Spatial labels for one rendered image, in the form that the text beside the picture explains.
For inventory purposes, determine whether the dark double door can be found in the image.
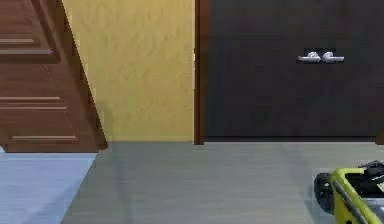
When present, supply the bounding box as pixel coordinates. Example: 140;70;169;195
194;0;384;146

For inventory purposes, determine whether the brown panelled wooden door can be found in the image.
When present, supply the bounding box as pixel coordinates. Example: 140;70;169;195
0;0;109;154

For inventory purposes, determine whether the silver lever door handle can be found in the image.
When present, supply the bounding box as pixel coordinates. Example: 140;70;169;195
297;51;322;64
321;51;345;64

